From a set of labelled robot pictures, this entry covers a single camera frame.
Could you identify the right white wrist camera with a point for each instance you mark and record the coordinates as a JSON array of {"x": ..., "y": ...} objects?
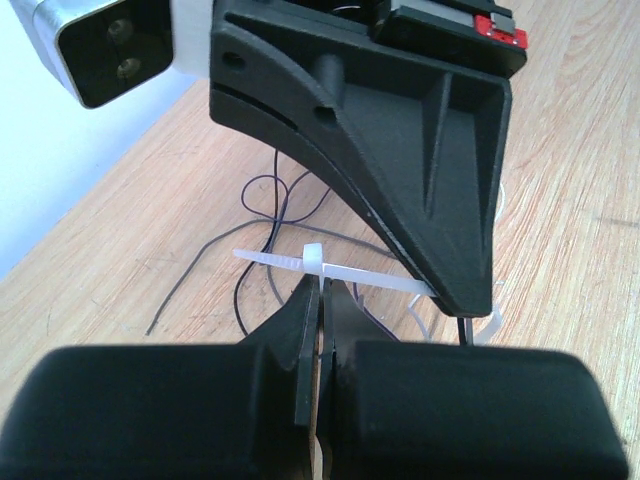
[{"x": 100, "y": 50}]

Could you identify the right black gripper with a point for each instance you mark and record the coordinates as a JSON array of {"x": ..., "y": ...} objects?
[{"x": 401, "y": 108}]

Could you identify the white zip tie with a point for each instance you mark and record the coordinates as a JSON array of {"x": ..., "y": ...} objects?
[{"x": 312, "y": 262}]

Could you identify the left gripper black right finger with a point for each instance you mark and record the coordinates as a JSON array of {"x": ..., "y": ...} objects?
[{"x": 412, "y": 410}]

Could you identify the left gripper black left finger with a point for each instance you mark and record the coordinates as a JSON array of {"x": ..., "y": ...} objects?
[{"x": 192, "y": 411}]

